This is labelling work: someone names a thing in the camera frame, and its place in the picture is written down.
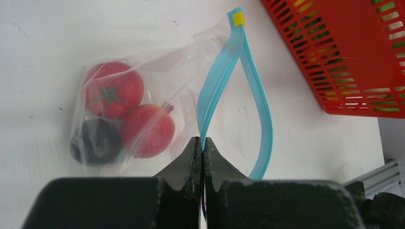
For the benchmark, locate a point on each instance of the red toy tomato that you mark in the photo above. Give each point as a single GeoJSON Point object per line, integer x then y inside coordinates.
{"type": "Point", "coordinates": [112, 89]}

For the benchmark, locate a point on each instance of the dark purple toy mangosteen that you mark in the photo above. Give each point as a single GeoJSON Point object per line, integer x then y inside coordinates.
{"type": "Point", "coordinates": [96, 143]}

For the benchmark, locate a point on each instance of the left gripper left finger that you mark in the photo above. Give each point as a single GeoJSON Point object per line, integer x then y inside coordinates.
{"type": "Point", "coordinates": [182, 177]}

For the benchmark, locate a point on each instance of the red toy pomegranate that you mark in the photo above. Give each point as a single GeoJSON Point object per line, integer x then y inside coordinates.
{"type": "Point", "coordinates": [148, 129]}

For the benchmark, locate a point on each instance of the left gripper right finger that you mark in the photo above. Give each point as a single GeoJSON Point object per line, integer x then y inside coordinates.
{"type": "Point", "coordinates": [216, 170]}

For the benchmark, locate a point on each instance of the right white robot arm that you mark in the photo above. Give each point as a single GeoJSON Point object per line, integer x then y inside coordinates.
{"type": "Point", "coordinates": [384, 211]}

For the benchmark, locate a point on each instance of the clear zip top bag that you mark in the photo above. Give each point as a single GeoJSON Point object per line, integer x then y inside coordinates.
{"type": "Point", "coordinates": [191, 78]}

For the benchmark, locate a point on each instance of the red plastic basket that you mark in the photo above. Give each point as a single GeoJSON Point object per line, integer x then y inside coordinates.
{"type": "Point", "coordinates": [351, 52]}

